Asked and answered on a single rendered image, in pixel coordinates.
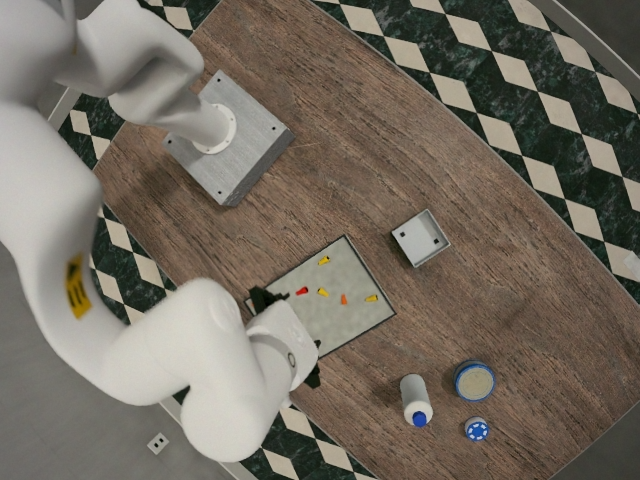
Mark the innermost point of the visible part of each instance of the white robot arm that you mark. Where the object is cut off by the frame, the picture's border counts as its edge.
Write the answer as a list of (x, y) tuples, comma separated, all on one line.
[(51, 205)]

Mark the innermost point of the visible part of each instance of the white bottle with blue cap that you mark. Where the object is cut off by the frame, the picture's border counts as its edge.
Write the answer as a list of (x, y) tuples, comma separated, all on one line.
[(415, 400)]

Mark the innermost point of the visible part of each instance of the round tin with blue rim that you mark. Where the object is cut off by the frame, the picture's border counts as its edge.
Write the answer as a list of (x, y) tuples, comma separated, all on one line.
[(474, 380)]

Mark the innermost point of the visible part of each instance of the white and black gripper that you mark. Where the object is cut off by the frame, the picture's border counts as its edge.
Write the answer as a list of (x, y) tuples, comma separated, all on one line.
[(276, 319)]

